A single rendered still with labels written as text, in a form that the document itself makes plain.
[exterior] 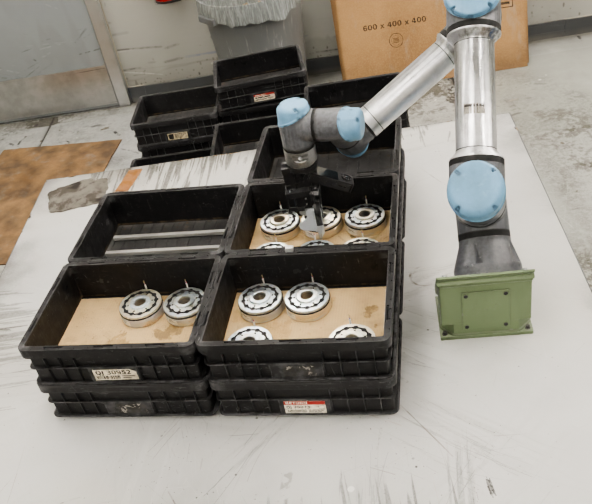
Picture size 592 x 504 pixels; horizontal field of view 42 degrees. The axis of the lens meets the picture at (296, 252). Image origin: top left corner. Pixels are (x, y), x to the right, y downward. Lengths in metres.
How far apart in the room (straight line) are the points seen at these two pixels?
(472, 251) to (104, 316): 0.87
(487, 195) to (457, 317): 0.32
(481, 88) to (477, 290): 0.43
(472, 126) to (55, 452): 1.15
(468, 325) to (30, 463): 1.02
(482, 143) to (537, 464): 0.65
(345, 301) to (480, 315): 0.30
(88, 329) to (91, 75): 3.17
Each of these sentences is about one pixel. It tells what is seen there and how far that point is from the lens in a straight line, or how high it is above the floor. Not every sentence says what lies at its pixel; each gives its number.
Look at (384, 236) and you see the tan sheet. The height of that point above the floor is 0.83.
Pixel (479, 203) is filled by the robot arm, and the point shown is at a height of 1.06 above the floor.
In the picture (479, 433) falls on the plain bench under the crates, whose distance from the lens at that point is 1.65.
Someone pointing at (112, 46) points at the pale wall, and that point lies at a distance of 4.81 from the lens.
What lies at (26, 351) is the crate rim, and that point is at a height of 0.93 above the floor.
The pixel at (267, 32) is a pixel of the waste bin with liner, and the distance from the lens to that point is 4.06.
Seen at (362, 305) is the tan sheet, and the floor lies 0.83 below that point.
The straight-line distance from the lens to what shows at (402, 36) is 4.46.
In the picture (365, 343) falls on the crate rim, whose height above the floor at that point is 0.93.
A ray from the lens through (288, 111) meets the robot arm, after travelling 1.75.
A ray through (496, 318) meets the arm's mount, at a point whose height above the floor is 0.76.
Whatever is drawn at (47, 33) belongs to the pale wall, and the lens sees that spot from 4.88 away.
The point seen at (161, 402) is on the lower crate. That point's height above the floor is 0.75.
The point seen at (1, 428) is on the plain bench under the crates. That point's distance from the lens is 1.97.
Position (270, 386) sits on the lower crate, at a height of 0.81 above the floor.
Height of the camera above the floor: 1.99
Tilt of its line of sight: 37 degrees down
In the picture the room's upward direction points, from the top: 12 degrees counter-clockwise
